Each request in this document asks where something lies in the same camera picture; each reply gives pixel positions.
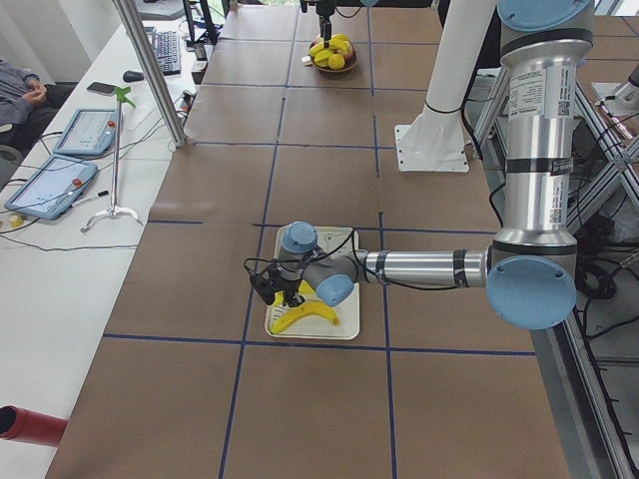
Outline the yellow lemon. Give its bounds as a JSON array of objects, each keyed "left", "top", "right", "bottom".
[{"left": 328, "top": 53, "right": 346, "bottom": 71}]

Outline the yellow starfruit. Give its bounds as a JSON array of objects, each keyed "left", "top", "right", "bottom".
[{"left": 314, "top": 50, "right": 332, "bottom": 68}]

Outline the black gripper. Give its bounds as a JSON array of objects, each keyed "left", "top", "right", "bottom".
[
  {"left": 317, "top": 0, "right": 334, "bottom": 48},
  {"left": 277, "top": 268, "right": 305, "bottom": 307}
]

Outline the blue teach pendant far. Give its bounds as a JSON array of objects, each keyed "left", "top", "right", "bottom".
[{"left": 53, "top": 109, "right": 117, "bottom": 158}]

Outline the black computer mouse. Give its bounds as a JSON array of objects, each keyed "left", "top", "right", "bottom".
[{"left": 122, "top": 70, "right": 145, "bottom": 83}]

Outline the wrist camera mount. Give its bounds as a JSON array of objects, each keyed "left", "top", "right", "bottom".
[{"left": 243, "top": 257, "right": 282, "bottom": 305}]

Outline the white bear tray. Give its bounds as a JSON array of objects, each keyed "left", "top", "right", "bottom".
[{"left": 265, "top": 226, "right": 359, "bottom": 340}]

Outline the black smartphone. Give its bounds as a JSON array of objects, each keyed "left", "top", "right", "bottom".
[{"left": 86, "top": 82, "right": 116, "bottom": 96}]

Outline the black keyboard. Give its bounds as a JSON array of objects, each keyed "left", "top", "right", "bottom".
[{"left": 152, "top": 31, "right": 182, "bottom": 76}]

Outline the brown wicker basket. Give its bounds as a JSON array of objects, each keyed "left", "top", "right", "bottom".
[{"left": 309, "top": 38, "right": 356, "bottom": 73}]

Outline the yellow banana long curved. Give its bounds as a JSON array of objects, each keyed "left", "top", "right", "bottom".
[{"left": 328, "top": 34, "right": 349, "bottom": 52}]

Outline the yellow banana moved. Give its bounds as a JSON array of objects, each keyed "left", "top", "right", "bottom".
[
  {"left": 273, "top": 281, "right": 315, "bottom": 306},
  {"left": 270, "top": 301, "right": 340, "bottom": 334}
]

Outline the blue teach pendant near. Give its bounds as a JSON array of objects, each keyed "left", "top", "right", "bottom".
[{"left": 4, "top": 154, "right": 98, "bottom": 220}]

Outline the seated person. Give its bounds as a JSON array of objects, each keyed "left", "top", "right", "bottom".
[{"left": 1, "top": 60, "right": 74, "bottom": 156}]

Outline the aluminium frame post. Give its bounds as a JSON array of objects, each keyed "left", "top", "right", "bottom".
[{"left": 113, "top": 0, "right": 187, "bottom": 148}]

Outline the red cylinder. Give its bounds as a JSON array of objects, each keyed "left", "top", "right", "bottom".
[{"left": 1, "top": 405, "right": 68, "bottom": 447}]

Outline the blue teach pendant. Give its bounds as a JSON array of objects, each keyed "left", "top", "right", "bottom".
[
  {"left": 4, "top": 154, "right": 98, "bottom": 220},
  {"left": 53, "top": 109, "right": 117, "bottom": 158}
]

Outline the pink apple near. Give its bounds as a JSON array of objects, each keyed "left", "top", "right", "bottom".
[{"left": 344, "top": 41, "right": 355, "bottom": 60}]

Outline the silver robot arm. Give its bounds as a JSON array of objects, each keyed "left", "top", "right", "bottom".
[
  {"left": 300, "top": 0, "right": 377, "bottom": 48},
  {"left": 270, "top": 1, "right": 594, "bottom": 329}
]

